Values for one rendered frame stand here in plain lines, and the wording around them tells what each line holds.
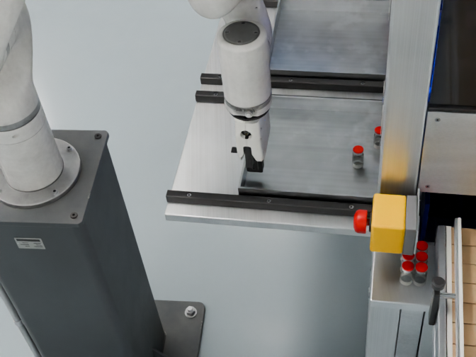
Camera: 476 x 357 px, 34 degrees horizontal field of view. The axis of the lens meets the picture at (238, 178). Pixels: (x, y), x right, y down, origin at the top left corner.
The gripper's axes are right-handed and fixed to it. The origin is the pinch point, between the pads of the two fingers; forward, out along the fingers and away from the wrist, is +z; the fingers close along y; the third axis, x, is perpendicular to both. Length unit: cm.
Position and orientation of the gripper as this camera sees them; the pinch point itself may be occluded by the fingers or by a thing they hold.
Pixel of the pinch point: (254, 162)
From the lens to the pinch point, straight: 152.5
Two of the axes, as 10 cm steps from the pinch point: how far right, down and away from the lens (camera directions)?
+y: 1.6, -7.5, 6.4
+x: -9.8, -0.7, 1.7
